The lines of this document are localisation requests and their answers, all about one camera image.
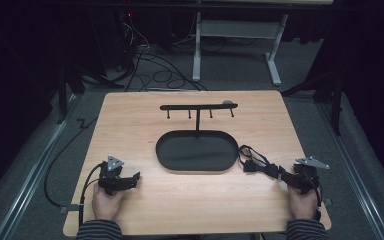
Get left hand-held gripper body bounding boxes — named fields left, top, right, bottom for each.
left=97, top=155, right=126, bottom=196

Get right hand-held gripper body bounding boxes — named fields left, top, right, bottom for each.
left=292, top=155, right=331, bottom=196

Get black strap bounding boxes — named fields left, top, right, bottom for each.
left=238, top=144, right=281, bottom=180

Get person's right hand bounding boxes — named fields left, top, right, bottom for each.
left=287, top=185, right=319, bottom=222

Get person's left hand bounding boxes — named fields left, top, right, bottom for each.
left=91, top=183, right=125, bottom=222

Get metal table clamp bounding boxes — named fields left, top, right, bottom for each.
left=59, top=203, right=82, bottom=214

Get black hook stand with tray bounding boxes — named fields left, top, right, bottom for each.
left=155, top=102, right=240, bottom=173

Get black metal stand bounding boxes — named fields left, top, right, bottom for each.
left=55, top=59, right=126, bottom=125
left=281, top=69, right=345, bottom=136

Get right hand-held gripper black cable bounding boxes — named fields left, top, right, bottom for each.
left=311, top=176, right=324, bottom=222

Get hand-held gripper black cable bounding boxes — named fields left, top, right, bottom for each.
left=311, top=176, right=324, bottom=222
left=78, top=162, right=105, bottom=228

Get left hand-held gripper black cable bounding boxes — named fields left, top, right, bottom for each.
left=78, top=162, right=105, bottom=228

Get metal floor rail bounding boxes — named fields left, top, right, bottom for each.
left=0, top=93, right=80, bottom=240
left=315, top=99, right=384, bottom=240

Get black floor cable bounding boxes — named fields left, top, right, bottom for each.
left=43, top=115, right=100, bottom=209

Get black cables on floor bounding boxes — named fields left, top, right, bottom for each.
left=114, top=11, right=209, bottom=93

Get white metal desk frame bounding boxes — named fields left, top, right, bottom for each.
left=191, top=11, right=290, bottom=88

